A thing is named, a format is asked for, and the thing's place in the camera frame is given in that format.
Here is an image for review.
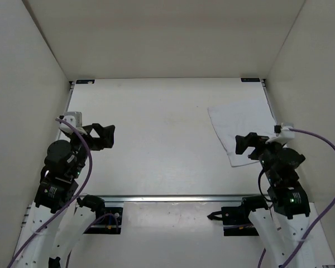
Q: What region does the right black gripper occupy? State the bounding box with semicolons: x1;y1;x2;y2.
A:
235;132;284;182

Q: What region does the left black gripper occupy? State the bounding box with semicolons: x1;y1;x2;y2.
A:
64;115;118;170

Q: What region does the white skirt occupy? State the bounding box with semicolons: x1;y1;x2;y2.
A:
208;98;275;168

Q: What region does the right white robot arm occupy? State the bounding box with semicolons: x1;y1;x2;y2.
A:
235;127;317;267

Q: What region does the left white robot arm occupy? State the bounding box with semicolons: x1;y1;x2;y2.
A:
8;118;115;267

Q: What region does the right blue corner label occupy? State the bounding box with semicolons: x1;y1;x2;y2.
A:
241;78;260;83

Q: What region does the blue corner label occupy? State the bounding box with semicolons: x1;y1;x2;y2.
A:
241;78;260;83
75;79;95;84

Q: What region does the left blue corner label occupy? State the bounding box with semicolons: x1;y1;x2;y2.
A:
75;79;95;84

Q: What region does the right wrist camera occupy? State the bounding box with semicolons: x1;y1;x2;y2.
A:
267;123;295;145

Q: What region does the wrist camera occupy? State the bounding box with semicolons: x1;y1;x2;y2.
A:
267;123;295;145
59;112;82;133

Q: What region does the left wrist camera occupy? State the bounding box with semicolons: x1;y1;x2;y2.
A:
59;112;82;133

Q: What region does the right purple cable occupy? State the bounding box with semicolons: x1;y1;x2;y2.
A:
257;128;335;268

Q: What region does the purple cable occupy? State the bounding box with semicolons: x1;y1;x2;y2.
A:
257;128;335;268
6;117;93;266

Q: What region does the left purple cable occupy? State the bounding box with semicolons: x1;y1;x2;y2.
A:
6;117;93;266

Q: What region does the aluminium front rail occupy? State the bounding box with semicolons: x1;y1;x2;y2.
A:
100;194;269;204

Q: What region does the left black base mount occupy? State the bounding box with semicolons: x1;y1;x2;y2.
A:
84;203;123;235

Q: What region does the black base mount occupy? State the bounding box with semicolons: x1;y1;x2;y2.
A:
84;203;123;235
207;205;259;237

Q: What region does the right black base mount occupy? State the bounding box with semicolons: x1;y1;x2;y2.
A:
207;205;259;237

